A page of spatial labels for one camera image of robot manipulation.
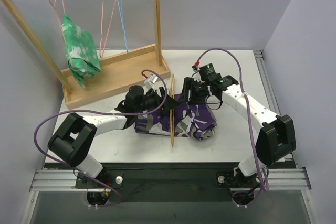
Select yellow plastic hanger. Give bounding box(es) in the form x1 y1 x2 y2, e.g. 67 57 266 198
169 74 175 147

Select purple camouflage trousers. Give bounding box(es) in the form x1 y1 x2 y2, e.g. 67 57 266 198
134 103 217 141

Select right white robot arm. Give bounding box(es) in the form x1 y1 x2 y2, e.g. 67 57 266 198
180 76 296 186

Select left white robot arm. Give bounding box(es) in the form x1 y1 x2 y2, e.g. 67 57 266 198
48 85 180 188

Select wooden clothes rack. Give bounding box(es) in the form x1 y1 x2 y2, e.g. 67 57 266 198
1 0 171 109

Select green patterned garment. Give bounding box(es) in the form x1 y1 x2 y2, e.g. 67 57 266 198
61 13 101 88

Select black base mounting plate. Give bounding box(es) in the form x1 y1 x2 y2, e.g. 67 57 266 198
75 162 260 205

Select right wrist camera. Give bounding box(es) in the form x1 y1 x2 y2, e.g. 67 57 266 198
199 63 217 81

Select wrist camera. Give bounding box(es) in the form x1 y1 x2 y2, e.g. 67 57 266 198
199 63 217 81
144 74 158 90

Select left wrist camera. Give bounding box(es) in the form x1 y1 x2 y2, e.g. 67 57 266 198
144 74 158 90

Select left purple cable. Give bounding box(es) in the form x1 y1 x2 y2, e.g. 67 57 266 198
34 69 169 207

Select blue wire hanger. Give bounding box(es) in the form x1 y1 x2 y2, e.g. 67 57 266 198
117 0 129 53

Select aluminium frame rail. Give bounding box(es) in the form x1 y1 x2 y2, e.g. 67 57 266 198
30 50 311 209

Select left pink wire hanger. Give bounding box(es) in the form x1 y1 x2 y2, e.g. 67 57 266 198
47 0 77 66

